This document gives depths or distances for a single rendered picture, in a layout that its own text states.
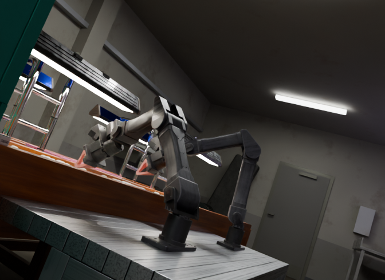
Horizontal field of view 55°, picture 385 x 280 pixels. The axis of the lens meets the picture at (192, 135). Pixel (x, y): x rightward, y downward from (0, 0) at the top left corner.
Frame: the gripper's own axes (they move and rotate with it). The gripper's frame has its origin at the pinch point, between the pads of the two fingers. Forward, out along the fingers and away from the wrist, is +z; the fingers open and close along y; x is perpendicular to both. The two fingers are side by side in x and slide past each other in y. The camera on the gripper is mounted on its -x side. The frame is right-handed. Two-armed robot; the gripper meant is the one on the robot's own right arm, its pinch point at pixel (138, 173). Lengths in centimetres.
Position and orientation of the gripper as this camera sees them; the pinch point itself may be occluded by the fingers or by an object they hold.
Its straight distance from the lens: 157.6
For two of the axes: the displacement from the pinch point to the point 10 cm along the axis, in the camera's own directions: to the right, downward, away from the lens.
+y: -4.2, -3.0, -8.6
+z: -8.6, 4.3, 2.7
